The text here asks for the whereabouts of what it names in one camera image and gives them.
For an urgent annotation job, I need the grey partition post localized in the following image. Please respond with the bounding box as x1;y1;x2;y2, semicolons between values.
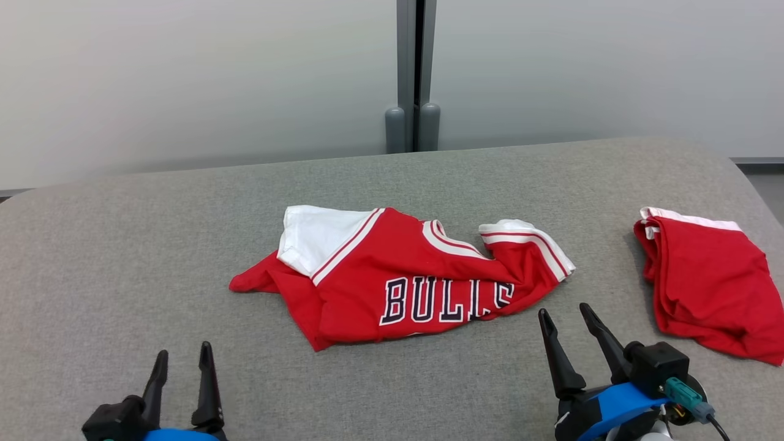
385;0;441;154

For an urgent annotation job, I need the red Bulls jersey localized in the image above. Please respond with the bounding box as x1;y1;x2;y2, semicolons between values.
229;205;576;352

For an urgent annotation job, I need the teal right camera plug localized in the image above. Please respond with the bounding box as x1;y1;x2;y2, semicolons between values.
663;376;716;424

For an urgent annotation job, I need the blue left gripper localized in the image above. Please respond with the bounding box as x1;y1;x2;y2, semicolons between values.
142;341;224;441

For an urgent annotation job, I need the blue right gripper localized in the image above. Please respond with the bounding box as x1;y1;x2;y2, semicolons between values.
538;303;705;441

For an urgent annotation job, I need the red shorts white trim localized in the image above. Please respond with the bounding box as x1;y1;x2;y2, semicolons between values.
634;207;784;366

